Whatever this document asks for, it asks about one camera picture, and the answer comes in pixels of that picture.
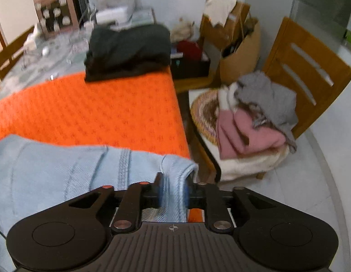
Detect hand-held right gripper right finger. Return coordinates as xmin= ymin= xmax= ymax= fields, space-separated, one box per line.
xmin=184 ymin=176 xmax=276 ymax=233

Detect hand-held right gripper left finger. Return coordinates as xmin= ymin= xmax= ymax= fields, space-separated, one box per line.
xmin=68 ymin=173 xmax=165 ymax=235

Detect pink garment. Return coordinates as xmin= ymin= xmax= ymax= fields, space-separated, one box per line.
xmin=216 ymin=109 xmax=287 ymax=160

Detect light blue sweatshirt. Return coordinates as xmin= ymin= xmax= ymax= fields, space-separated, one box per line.
xmin=0 ymin=134 xmax=199 ymax=272

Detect black folded clothes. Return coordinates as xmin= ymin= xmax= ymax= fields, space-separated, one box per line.
xmin=84 ymin=24 xmax=172 ymax=83

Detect white fluffy cushion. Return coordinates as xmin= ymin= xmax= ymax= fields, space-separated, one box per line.
xmin=219 ymin=144 xmax=290 ymax=182

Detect round woven cushion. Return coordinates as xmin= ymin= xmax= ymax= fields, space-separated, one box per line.
xmin=191 ymin=89 xmax=221 ymax=142

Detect orange patterned mat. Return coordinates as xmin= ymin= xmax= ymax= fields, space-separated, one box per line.
xmin=0 ymin=67 xmax=204 ymax=223

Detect white fuzzy garment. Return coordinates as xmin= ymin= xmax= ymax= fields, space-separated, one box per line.
xmin=219 ymin=83 xmax=240 ymax=111

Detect grey garment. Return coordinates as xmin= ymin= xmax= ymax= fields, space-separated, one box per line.
xmin=236 ymin=71 xmax=299 ymax=153

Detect black storage box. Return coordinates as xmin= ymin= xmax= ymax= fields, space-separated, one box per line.
xmin=170 ymin=49 xmax=211 ymax=80

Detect brown paper bag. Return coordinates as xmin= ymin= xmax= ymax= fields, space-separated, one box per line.
xmin=219 ymin=11 xmax=261 ymax=85

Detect red cloth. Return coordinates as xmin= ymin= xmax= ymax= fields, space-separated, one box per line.
xmin=177 ymin=40 xmax=204 ymax=61

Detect wooden chair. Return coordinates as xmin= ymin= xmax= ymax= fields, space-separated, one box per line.
xmin=174 ymin=0 xmax=251 ymax=94
xmin=0 ymin=25 xmax=36 ymax=83
xmin=188 ymin=17 xmax=351 ymax=183

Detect beige fluffy bundle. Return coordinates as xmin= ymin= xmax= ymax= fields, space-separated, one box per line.
xmin=170 ymin=18 xmax=196 ymax=44

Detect checkered tablecloth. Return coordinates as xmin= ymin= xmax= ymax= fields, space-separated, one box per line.
xmin=0 ymin=8 xmax=156 ymax=102

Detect white appliance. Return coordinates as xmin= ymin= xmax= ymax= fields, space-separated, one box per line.
xmin=95 ymin=6 xmax=128 ymax=23

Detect beige cloth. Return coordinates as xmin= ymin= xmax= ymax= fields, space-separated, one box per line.
xmin=204 ymin=0 xmax=237 ymax=27

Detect pink box with stickers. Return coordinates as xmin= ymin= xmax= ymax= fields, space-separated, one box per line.
xmin=33 ymin=0 xmax=80 ymax=39

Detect window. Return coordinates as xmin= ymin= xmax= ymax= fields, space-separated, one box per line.
xmin=291 ymin=0 xmax=351 ymax=34

